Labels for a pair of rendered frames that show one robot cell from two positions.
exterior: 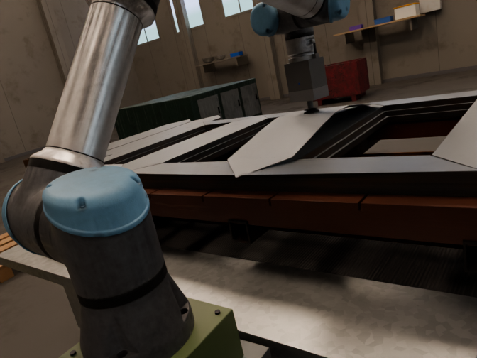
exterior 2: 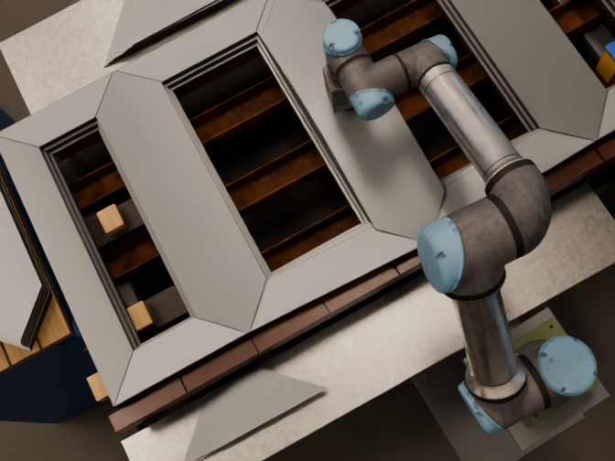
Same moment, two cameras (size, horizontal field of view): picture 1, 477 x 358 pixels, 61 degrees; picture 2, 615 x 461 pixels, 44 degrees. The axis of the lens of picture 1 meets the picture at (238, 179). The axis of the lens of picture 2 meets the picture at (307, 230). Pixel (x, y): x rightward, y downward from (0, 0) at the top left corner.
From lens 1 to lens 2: 1.68 m
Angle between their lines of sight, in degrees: 65
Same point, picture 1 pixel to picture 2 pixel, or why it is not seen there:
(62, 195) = (586, 382)
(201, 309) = (541, 333)
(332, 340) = (565, 273)
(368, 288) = not seen: hidden behind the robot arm
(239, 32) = not seen: outside the picture
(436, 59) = not seen: outside the picture
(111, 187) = (588, 354)
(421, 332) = (588, 230)
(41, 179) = (523, 394)
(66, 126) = (512, 365)
